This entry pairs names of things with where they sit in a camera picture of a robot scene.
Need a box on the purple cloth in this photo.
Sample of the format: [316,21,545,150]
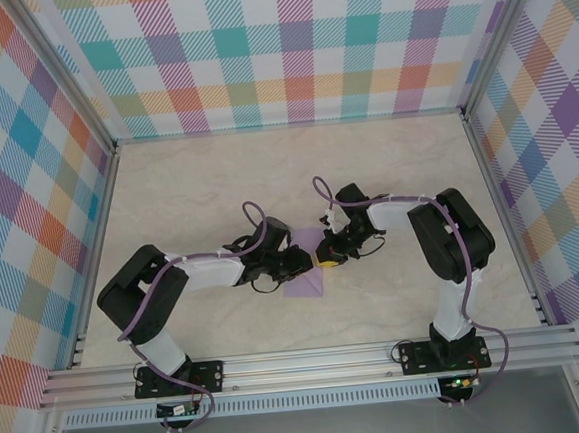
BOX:
[278,226,328,301]

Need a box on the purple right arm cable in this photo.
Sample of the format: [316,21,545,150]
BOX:
[310,161,516,418]

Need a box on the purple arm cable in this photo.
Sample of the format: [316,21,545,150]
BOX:
[108,199,287,433]
[310,161,516,418]

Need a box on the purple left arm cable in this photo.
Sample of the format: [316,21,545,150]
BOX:
[108,199,287,433]

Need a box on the aluminium mounting rail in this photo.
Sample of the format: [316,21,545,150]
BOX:
[34,323,579,411]

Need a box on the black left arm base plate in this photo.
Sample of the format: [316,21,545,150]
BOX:
[132,360,228,400]

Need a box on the aluminium table edge rail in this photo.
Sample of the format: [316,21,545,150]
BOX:
[112,105,468,147]
[461,109,553,333]
[51,149,137,370]

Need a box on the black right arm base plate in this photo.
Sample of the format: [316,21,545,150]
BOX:
[397,335,493,377]

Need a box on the slotted grey cable duct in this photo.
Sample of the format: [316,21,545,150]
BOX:
[62,378,443,430]

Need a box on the aluminium frame post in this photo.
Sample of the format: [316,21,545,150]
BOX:
[10,0,120,163]
[450,0,553,124]

